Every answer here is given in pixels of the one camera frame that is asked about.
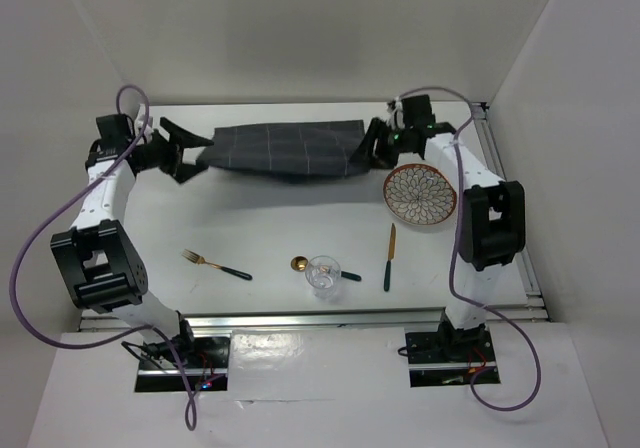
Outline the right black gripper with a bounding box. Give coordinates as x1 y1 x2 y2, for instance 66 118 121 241
349 116 412 171

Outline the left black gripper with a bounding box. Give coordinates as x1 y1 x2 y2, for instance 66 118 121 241
131 116 212 185

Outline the floral patterned ceramic plate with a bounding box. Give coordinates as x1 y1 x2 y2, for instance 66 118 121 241
382 163 457 227

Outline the dark grey checked napkin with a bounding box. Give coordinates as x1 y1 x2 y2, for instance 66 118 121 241
196 120 370 181

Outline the gold fork green handle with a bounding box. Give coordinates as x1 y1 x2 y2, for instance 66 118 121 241
181 249 253 281

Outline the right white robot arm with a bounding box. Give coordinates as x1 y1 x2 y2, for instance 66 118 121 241
351 91 526 361

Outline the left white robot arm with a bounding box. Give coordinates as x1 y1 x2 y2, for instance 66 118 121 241
50 114 213 367

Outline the clear drinking glass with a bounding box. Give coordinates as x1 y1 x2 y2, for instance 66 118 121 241
304 255 342 303

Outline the gold knife green handle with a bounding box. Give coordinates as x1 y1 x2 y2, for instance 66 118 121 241
383 223 397 292

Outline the gold spoon green handle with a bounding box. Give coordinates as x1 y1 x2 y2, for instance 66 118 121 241
290 256 362 282

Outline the aluminium front rail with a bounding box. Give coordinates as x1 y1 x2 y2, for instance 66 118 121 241
77 306 446 330

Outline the aluminium rail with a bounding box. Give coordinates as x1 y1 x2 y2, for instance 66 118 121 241
472 102 550 322
77 306 446 330

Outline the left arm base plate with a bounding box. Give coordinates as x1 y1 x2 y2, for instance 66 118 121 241
121 335 230 393

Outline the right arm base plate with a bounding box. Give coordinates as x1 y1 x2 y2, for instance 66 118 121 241
397 321 501 388

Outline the aluminium right side rail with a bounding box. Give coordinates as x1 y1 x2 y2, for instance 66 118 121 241
472 102 550 322

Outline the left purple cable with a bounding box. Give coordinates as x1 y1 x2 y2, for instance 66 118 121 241
9 85 214 432

